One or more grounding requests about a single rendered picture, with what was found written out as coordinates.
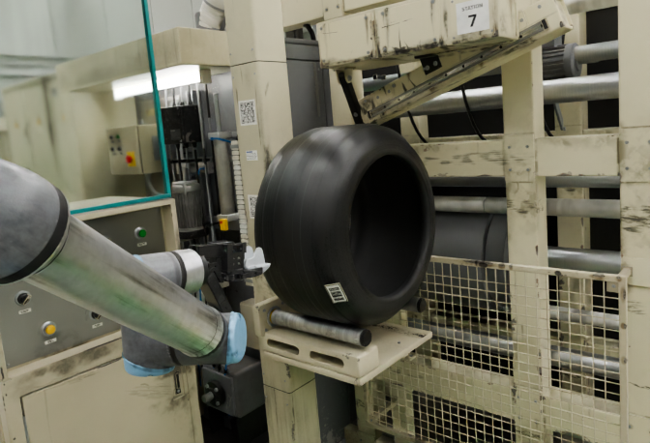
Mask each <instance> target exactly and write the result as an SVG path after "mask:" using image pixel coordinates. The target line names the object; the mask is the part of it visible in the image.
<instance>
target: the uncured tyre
mask: <svg viewBox="0 0 650 443"><path fill-rule="evenodd" d="M350 215H351V219H350ZM349 225H350V231H349ZM434 234H435V206H434V197H433V191H432V187H431V183H430V179H429V177H428V172H427V170H426V168H425V165H424V163H423V162H422V160H421V158H420V157H419V155H418V154H417V152H416V151H415V150H414V149H413V148H412V146H411V145H410V144H409V143H408V142H407V141H406V139H405V138H404V137H403V136H401V135H400V134H399V133H397V132H396V131H394V130H392V129H390V128H387V127H384V126H380V125H376V124H370V123H366V124H355V125H343V126H332V127H321V128H315V129H311V130H309V131H306V132H304V133H301V134H299V135H297V136H295V137H294V138H292V139H291V140H289V141H288V142H287V143H286V144H285V145H284V146H283V147H282V148H281V149H280V150H279V151H278V153H277V154H276V155H275V157H274V158H273V160H272V161H271V163H270V165H269V166H268V168H267V170H266V172H265V175H264V177H263V180H262V182H261V185H260V189H259V192H258V196H257V200H256V205H255V213H254V241H255V247H256V248H262V250H263V255H264V260H265V263H270V267H269V268H268V269H267V270H266V271H265V272H264V273H263V275H264V277H265V279H266V281H267V282H268V284H269V286H270V287H271V289H272V290H273V291H274V293H275V294H276V295H277V296H278V297H279V298H280V299H281V300H282V301H283V302H284V303H285V304H287V305H288V306H290V307H291V308H292V309H294V310H296V311H298V312H299V313H301V314H304V315H307V316H312V317H316V318H321V319H325V320H329V321H334V322H338V323H342V324H346V325H351V326H357V327H363V326H370V325H376V324H380V323H382V322H385V321H387V320H388V319H390V318H391V317H393V316H394V315H395V314H396V313H398V312H399V311H400V310H401V309H402V308H403V307H404V306H405V305H406V304H407V303H408V302H409V301H410V300H411V299H412V297H413V296H414V295H415V293H416V292H417V290H418V289H419V287H420V285H421V283H422V281H423V279H424V277H425V274H426V272H427V269H428V265H429V262H430V258H431V254H432V249H433V242H434ZM333 283H340V285H341V287H342V289H343V291H344V293H345V295H346V297H347V300H348V302H341V303H333V301H332V299H331V298H330V296H329V294H328V292H327V290H326V288H325V286H324V285H327V284H333Z"/></svg>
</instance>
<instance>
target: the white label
mask: <svg viewBox="0 0 650 443"><path fill-rule="evenodd" d="M324 286H325V288H326V290H327V292H328V294H329V296H330V298H331V299H332V301H333V303H341V302H348V300H347V297H346V295H345V293H344V291H343V289H342V287H341V285H340V283H333V284H327V285H324Z"/></svg>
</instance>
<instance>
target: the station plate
mask: <svg viewBox="0 0 650 443"><path fill-rule="evenodd" d="M456 9H457V29H458V35H461V34H466V33H471V32H476V31H482V30H487V29H489V10H488V0H471V1H466V2H462V3H458V4H456Z"/></svg>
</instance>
